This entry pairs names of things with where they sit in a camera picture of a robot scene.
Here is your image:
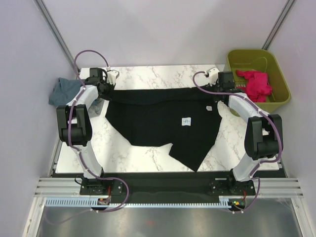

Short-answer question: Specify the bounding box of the black t shirt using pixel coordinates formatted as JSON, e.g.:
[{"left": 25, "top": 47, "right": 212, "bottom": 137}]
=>
[{"left": 105, "top": 87, "right": 222, "bottom": 172}]

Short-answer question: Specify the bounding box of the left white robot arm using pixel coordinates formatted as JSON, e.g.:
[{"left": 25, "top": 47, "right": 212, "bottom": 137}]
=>
[{"left": 56, "top": 68, "right": 119, "bottom": 194}]

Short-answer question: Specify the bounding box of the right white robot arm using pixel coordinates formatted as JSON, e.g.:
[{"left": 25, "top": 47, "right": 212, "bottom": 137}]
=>
[{"left": 209, "top": 70, "right": 283, "bottom": 195}]

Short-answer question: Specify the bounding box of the pink t shirt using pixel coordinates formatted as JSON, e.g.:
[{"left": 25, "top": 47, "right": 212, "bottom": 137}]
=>
[{"left": 236, "top": 70, "right": 272, "bottom": 103}]

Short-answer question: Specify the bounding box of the folded teal t shirt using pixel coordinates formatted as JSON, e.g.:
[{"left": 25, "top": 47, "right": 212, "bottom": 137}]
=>
[{"left": 48, "top": 78, "right": 81, "bottom": 107}]

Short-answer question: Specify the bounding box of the olive green plastic tub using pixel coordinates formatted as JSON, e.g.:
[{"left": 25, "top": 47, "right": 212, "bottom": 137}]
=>
[{"left": 224, "top": 49, "right": 291, "bottom": 113}]

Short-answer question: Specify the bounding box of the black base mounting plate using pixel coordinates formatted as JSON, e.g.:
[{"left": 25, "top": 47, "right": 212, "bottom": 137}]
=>
[{"left": 79, "top": 171, "right": 255, "bottom": 203}]

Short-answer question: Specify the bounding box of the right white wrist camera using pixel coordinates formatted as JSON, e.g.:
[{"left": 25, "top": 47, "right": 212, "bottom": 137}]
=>
[{"left": 204, "top": 68, "right": 220, "bottom": 85}]

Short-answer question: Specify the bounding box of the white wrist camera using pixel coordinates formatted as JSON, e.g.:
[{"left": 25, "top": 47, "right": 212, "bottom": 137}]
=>
[
  {"left": 204, "top": 68, "right": 220, "bottom": 85},
  {"left": 107, "top": 70, "right": 119, "bottom": 85}
]

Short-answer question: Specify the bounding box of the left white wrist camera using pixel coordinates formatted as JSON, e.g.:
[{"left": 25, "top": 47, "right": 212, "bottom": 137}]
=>
[{"left": 107, "top": 70, "right": 119, "bottom": 85}]

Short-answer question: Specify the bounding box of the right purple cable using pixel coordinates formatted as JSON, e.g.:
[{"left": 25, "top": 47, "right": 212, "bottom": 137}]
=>
[{"left": 193, "top": 71, "right": 283, "bottom": 215}]

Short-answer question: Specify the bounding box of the purple cable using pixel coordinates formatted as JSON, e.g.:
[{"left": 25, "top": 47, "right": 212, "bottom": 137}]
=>
[
  {"left": 193, "top": 71, "right": 283, "bottom": 215},
  {"left": 44, "top": 49, "right": 130, "bottom": 225}
]

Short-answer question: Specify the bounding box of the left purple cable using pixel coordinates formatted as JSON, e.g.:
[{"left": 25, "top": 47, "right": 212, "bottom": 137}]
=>
[{"left": 44, "top": 49, "right": 130, "bottom": 225}]

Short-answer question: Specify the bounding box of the right aluminium corner post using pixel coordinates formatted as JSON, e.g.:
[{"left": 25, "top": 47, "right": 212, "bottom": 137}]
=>
[{"left": 262, "top": 0, "right": 296, "bottom": 50}]

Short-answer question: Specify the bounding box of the aluminium corner post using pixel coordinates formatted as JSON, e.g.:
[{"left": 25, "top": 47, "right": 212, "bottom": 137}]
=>
[
  {"left": 34, "top": 0, "right": 80, "bottom": 72},
  {"left": 262, "top": 0, "right": 296, "bottom": 50}
]

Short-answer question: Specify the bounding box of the left aluminium corner post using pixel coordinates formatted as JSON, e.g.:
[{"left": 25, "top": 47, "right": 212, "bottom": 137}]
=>
[{"left": 34, "top": 0, "right": 80, "bottom": 72}]

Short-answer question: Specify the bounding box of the aluminium frame rail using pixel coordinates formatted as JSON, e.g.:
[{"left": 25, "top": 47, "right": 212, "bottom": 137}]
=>
[{"left": 35, "top": 178, "right": 303, "bottom": 198}]

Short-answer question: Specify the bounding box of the white slotted cable duct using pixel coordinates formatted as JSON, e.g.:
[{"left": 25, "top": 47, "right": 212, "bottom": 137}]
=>
[{"left": 45, "top": 197, "right": 245, "bottom": 208}]

